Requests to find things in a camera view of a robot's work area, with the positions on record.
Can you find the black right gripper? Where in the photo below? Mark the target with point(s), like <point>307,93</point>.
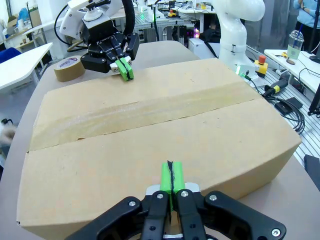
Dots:
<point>105,35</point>

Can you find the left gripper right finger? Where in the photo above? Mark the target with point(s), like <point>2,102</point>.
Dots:
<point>187,212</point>

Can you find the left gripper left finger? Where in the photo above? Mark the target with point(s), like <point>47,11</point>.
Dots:
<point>155,212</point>

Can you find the brown cardboard box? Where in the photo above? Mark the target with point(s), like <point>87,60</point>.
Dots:
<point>125,162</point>

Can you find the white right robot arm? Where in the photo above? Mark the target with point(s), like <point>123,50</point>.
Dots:
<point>115,7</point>

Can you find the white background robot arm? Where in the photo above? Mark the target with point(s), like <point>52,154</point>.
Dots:
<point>232,32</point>

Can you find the brown packing tape roll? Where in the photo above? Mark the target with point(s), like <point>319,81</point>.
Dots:
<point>67,73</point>

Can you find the brown tape strip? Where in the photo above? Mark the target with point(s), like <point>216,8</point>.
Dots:
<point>125,112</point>

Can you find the small white table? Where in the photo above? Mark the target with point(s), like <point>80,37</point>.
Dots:
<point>32,32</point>

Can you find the background cardboard box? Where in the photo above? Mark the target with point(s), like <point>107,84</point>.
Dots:
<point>35,16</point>

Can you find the large white table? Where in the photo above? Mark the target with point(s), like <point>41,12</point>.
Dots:
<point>20,65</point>

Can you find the blue chair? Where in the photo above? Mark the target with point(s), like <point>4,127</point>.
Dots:
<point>8,55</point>

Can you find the flat black box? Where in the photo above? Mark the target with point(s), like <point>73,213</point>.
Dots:
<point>287,106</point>

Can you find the yellow emergency stop button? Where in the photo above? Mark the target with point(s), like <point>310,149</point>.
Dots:
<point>261,66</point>

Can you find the black stand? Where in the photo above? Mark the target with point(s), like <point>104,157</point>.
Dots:
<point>315,105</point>

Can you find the clear plastic drink cup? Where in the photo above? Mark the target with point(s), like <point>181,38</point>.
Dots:
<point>295,50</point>

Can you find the person in light blue top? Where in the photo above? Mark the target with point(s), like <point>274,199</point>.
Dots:
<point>307,15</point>

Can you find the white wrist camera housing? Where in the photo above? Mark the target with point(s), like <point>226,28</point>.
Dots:
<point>71,25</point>

